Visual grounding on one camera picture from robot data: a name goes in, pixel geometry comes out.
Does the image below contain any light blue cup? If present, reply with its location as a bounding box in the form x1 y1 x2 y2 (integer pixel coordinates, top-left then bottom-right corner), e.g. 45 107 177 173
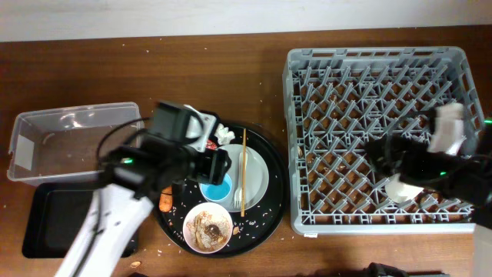
199 174 231 202

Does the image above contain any white paper cup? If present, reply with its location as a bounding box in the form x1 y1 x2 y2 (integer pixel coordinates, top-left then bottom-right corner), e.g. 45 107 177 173
384 174 424 203

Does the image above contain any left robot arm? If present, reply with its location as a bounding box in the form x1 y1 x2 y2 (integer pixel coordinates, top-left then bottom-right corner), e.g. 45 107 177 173
56 102 231 276

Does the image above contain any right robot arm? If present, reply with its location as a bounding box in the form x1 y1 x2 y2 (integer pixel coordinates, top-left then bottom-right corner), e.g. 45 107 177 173
364 119 491 276

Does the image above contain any grey plastic dishwasher rack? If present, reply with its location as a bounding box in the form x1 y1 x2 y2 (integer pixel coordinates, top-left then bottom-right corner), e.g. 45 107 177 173
283 47 484 236

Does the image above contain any red snack wrapper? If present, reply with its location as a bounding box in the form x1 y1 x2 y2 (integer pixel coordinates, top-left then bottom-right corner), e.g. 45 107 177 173
206 140 218 150

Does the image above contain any crumpled white napkin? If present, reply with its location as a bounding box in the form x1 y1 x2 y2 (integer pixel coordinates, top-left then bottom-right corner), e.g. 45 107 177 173
214 123 235 145

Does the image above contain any white plastic fork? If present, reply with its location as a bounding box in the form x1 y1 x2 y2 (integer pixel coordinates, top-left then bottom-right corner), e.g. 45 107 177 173
234 150 248 209

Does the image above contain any wooden chopstick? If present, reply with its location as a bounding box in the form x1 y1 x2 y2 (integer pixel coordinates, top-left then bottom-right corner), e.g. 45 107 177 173
241 129 247 218

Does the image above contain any grey round plate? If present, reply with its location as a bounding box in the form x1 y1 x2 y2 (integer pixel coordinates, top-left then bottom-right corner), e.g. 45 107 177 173
219 144 269 212

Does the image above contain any round black serving tray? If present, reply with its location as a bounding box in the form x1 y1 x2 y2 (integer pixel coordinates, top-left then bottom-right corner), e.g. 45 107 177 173
154 122 289 259

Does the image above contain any orange carrot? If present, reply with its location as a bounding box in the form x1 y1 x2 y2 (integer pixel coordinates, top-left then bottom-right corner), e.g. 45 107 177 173
158 186 173 212

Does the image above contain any white bowl with leftovers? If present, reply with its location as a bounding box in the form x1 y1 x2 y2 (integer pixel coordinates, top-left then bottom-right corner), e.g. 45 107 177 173
182 202 234 255

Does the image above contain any nut shell on table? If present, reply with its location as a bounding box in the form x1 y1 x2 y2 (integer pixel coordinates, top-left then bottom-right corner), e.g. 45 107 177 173
130 261 141 269

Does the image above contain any clear plastic bin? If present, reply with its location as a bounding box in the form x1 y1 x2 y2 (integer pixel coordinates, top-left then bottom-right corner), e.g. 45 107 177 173
7 102 141 186

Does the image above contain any black rectangular tray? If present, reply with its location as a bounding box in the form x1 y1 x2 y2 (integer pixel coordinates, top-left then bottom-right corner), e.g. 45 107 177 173
21 181 141 259

